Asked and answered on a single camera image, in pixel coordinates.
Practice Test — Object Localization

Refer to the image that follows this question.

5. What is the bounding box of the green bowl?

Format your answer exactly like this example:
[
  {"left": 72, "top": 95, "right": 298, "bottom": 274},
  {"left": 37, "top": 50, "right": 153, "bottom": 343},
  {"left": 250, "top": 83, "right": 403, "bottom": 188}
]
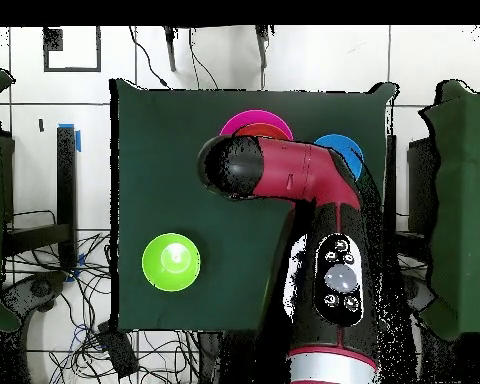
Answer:
[{"left": 141, "top": 232, "right": 202, "bottom": 293}]

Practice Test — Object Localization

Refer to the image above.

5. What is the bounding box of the orange bowl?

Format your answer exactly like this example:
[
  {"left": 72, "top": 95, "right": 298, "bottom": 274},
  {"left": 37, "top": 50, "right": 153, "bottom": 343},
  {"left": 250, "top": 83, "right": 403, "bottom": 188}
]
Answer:
[{"left": 232, "top": 122, "right": 291, "bottom": 141}]

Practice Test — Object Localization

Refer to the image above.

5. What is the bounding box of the dark green tablecloth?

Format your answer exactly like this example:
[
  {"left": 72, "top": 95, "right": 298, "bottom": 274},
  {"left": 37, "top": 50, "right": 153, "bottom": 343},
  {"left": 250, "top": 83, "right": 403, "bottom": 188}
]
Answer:
[{"left": 109, "top": 77, "right": 399, "bottom": 335}]

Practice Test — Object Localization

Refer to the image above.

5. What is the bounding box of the large pink bowl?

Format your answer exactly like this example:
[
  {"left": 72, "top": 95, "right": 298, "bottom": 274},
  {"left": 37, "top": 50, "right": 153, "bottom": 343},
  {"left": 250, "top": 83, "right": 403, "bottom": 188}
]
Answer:
[{"left": 218, "top": 109, "right": 295, "bottom": 141}]

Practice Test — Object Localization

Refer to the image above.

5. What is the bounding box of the light blue bowl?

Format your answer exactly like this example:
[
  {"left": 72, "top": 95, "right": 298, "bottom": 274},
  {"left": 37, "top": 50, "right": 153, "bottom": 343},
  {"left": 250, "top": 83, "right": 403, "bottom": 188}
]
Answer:
[{"left": 313, "top": 133, "right": 366, "bottom": 182}]

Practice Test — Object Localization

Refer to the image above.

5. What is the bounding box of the black stand leg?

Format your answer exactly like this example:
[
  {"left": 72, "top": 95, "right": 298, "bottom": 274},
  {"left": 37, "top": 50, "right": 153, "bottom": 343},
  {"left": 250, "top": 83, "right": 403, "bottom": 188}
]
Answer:
[
  {"left": 162, "top": 25, "right": 178, "bottom": 73},
  {"left": 254, "top": 25, "right": 270, "bottom": 69}
]

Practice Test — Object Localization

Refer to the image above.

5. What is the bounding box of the black metal stand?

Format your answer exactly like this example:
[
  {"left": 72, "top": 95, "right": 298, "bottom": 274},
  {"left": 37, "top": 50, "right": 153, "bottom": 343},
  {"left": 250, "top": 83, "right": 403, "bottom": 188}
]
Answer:
[
  {"left": 1, "top": 125, "right": 79, "bottom": 271},
  {"left": 406, "top": 135, "right": 435, "bottom": 241}
]

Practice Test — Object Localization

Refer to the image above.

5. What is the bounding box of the black power strip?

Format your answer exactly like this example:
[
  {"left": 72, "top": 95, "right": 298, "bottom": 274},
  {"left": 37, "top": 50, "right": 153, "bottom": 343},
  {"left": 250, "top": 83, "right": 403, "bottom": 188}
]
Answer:
[{"left": 96, "top": 321, "right": 140, "bottom": 379}]

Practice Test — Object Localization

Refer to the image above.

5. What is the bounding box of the black cable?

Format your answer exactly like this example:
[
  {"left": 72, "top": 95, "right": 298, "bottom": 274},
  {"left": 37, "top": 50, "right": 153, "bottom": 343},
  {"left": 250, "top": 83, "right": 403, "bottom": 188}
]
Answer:
[{"left": 128, "top": 25, "right": 171, "bottom": 90}]

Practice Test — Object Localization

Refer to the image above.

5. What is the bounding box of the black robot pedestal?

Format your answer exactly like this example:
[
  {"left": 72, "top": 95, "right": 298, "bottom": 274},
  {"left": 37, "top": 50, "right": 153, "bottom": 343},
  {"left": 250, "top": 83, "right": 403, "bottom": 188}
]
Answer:
[{"left": 197, "top": 330, "right": 265, "bottom": 384}]

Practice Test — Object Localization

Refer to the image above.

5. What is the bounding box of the tangle of cables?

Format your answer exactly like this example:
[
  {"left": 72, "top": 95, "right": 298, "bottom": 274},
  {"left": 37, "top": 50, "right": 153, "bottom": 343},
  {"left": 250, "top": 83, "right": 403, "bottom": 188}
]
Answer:
[{"left": 3, "top": 209, "right": 197, "bottom": 384}]

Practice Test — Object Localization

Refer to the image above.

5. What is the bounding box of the grey square frame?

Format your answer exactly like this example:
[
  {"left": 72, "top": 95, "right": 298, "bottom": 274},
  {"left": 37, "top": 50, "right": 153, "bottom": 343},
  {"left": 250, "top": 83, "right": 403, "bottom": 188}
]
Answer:
[{"left": 42, "top": 25, "right": 102, "bottom": 74}]

